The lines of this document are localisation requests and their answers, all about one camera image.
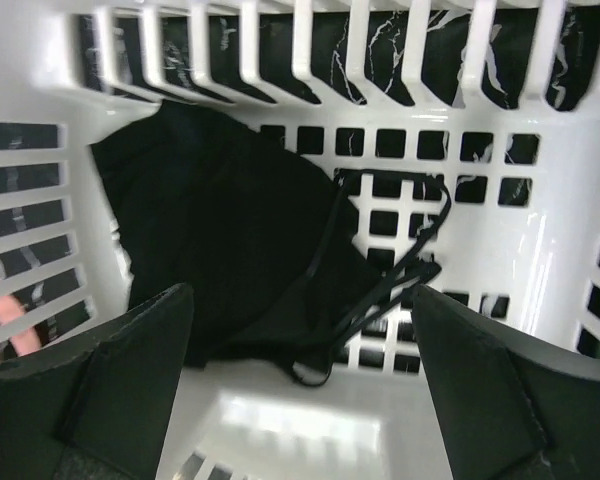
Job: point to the black bra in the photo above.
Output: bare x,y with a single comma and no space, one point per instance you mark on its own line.
262,235

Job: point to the pink mesh bra laundry bag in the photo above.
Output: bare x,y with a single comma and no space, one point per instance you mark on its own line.
25,342

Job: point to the white plastic laundry basket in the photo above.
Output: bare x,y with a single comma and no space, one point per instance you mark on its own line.
484,115

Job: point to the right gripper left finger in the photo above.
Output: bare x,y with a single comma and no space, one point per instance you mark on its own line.
97,405

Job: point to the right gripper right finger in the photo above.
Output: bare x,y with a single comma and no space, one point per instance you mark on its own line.
509,405

